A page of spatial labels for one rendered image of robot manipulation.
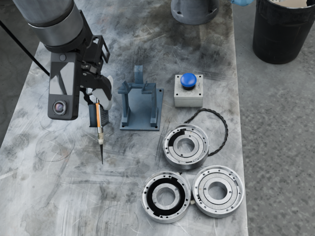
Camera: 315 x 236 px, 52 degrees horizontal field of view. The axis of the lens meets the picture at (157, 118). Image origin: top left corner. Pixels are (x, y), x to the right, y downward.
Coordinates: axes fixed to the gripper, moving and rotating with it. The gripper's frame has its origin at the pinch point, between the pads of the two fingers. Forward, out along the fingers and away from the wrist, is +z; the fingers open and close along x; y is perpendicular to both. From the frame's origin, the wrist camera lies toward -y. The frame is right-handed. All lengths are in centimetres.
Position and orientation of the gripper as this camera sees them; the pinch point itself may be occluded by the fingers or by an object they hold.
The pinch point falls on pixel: (98, 108)
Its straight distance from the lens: 68.5
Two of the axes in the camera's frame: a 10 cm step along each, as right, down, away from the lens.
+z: 1.6, 5.0, 8.5
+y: 1.5, -8.6, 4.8
